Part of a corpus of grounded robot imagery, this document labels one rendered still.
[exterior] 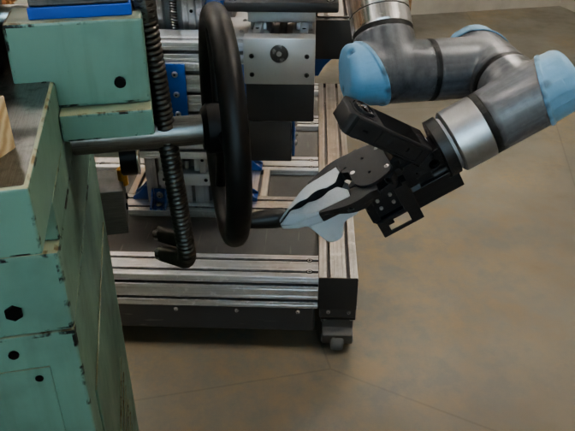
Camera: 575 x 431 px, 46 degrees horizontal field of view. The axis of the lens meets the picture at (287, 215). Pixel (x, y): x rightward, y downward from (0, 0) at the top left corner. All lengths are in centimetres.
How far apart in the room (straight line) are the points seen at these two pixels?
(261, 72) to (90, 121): 63
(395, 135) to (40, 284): 38
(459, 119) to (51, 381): 51
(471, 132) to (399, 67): 12
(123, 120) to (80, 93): 5
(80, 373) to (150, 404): 88
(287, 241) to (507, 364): 60
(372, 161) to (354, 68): 11
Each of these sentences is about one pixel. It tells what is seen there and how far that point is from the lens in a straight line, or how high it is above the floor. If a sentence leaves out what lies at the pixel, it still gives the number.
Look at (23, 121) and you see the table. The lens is 65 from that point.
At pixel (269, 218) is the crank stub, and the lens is 81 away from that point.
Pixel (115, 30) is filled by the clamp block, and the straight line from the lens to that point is 72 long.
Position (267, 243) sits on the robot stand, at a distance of 169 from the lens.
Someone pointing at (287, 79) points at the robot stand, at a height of 70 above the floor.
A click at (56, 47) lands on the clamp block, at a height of 93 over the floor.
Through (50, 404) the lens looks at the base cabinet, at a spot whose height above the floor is 62.
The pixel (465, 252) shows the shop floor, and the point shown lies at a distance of 209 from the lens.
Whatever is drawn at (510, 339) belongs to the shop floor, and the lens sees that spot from 181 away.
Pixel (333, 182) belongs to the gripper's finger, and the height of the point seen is 77.
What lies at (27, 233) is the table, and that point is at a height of 86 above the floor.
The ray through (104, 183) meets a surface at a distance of 113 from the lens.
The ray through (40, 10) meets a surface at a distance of 73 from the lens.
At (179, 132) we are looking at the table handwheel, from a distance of 80.
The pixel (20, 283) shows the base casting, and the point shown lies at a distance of 66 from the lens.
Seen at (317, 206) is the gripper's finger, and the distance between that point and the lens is 77.
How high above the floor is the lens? 114
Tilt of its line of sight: 31 degrees down
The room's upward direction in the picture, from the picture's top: straight up
